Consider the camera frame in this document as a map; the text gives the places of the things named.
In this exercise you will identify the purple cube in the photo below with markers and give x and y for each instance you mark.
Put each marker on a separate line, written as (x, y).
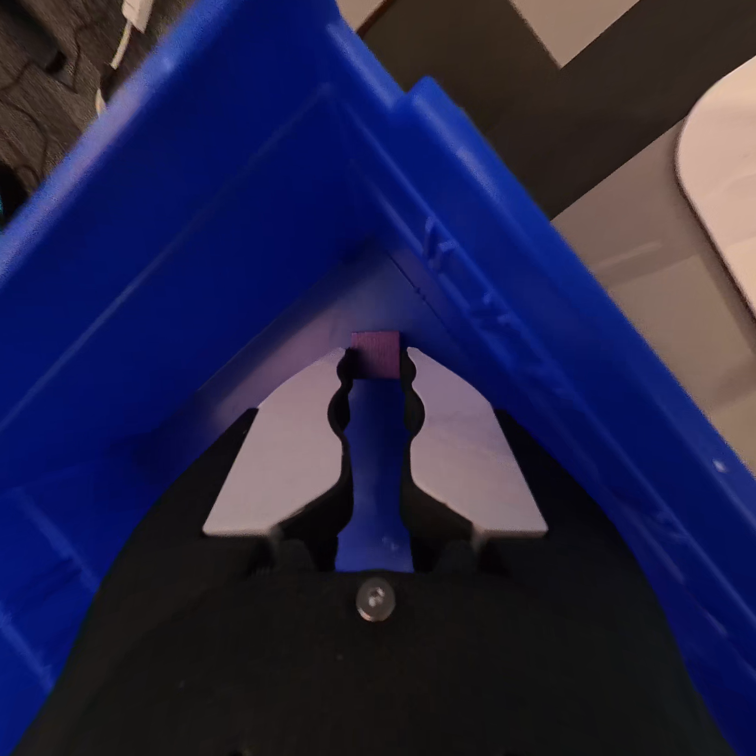
(375, 353)

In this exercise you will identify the blue plastic bin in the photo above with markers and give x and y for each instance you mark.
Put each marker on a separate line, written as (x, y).
(236, 236)

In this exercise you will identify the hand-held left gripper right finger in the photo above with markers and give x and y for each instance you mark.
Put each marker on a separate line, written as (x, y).
(472, 466)

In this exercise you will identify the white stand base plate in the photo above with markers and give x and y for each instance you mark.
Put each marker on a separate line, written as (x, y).
(726, 177)

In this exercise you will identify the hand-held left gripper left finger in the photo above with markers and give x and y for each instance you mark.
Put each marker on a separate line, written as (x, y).
(283, 460)

